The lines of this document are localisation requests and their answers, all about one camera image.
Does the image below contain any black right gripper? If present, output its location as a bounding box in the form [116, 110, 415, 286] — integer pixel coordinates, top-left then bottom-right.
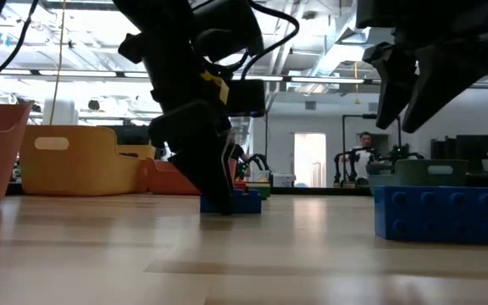
[356, 0, 488, 135]

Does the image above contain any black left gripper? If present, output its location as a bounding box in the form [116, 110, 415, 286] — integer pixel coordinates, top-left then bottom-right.
[148, 54, 235, 215]

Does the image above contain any blue toy brick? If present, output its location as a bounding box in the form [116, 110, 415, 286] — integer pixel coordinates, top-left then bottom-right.
[200, 188, 263, 215]
[374, 185, 488, 246]

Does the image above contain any green toy brick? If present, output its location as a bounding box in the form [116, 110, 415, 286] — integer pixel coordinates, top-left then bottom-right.
[246, 181, 272, 201]

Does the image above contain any person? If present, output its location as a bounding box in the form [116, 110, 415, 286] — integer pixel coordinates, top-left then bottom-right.
[230, 143, 250, 179]
[340, 130, 381, 187]

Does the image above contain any small orange plastic bin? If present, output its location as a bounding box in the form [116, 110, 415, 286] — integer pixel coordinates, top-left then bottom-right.
[145, 157, 239, 197]

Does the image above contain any white box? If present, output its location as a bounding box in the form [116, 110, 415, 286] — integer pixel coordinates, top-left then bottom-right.
[272, 172, 297, 188]

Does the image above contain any yellow tape tag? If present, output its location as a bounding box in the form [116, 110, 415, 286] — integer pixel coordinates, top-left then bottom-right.
[200, 69, 230, 106]

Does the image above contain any black rectangular case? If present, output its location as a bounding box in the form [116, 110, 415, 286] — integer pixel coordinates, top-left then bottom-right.
[112, 125, 160, 147]

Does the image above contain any black equipment rack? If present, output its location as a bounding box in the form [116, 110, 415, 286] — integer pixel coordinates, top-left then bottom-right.
[430, 134, 488, 175]

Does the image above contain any dark green plastic bin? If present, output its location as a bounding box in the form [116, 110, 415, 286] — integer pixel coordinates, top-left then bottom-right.
[365, 158, 469, 196]

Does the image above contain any yellow plastic bin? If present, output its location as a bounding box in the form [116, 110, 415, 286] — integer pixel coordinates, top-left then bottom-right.
[19, 125, 157, 197]

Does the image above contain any black gantry frame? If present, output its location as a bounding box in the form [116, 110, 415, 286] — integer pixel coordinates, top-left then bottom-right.
[341, 113, 402, 187]

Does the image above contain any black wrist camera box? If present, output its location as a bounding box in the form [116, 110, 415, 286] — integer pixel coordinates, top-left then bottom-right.
[226, 79, 267, 119]

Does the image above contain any black camera cable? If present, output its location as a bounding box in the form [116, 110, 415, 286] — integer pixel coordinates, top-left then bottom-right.
[239, 0, 301, 81]

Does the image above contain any yellow hanging cable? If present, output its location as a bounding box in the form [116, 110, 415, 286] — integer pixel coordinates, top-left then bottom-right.
[48, 0, 67, 126]

